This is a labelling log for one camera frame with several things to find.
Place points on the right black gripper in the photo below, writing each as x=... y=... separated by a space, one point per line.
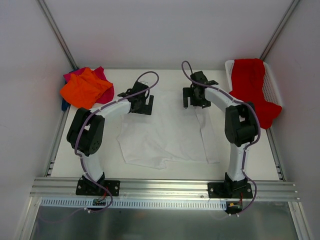
x=191 y=93

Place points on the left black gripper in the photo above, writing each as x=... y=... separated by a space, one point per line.
x=144 y=107

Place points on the white t shirt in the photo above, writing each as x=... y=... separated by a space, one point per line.
x=171 y=133

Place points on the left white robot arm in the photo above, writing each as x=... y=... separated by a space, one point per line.
x=87 y=128

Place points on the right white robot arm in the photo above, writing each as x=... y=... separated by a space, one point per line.
x=241 y=128

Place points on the pink t shirt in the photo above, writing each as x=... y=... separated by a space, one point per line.
x=106 y=95

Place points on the red t shirt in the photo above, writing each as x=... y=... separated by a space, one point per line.
x=247 y=80

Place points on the orange t shirt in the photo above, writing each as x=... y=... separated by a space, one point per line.
x=82 y=90

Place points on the blue t shirt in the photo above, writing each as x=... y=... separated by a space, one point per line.
x=64 y=105

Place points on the white plastic basket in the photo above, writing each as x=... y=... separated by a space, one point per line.
x=270 y=89

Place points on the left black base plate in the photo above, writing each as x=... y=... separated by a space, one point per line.
x=86 y=187

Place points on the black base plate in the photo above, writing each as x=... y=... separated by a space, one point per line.
x=86 y=187
x=224 y=191

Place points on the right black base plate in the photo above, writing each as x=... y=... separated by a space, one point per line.
x=224 y=191

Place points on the aluminium mounting rail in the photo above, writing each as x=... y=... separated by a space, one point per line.
x=160 y=189

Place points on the white slotted cable duct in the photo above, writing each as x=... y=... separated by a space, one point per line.
x=92 y=203

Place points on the right aluminium corner post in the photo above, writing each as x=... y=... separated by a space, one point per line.
x=279 y=28

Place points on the aluminium corner post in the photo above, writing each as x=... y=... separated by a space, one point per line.
x=279 y=28
x=57 y=33

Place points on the left aluminium corner post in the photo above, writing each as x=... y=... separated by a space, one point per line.
x=57 y=33

